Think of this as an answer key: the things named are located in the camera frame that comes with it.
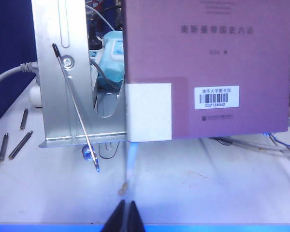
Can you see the small metal standoff rod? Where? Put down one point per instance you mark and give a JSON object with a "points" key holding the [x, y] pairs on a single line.
{"points": [[20, 145], [3, 148], [24, 119]]}

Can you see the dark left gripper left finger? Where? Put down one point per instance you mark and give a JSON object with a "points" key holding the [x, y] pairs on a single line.
{"points": [[117, 222]]}

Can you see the black power plug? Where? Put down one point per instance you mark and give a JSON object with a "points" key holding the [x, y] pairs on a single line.
{"points": [[94, 41]]}

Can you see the blue office partition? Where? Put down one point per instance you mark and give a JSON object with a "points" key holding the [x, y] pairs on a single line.
{"points": [[9, 36]]}

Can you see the teal tissue pack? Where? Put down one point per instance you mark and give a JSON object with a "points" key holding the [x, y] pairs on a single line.
{"points": [[110, 70]]}

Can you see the pink hardcover book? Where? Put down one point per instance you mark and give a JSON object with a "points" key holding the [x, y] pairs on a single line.
{"points": [[207, 60]]}

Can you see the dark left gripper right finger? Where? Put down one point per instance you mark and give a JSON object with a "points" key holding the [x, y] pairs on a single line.
{"points": [[135, 222]]}

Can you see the silver metal book stand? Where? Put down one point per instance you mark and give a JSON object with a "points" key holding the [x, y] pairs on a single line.
{"points": [[50, 96]]}

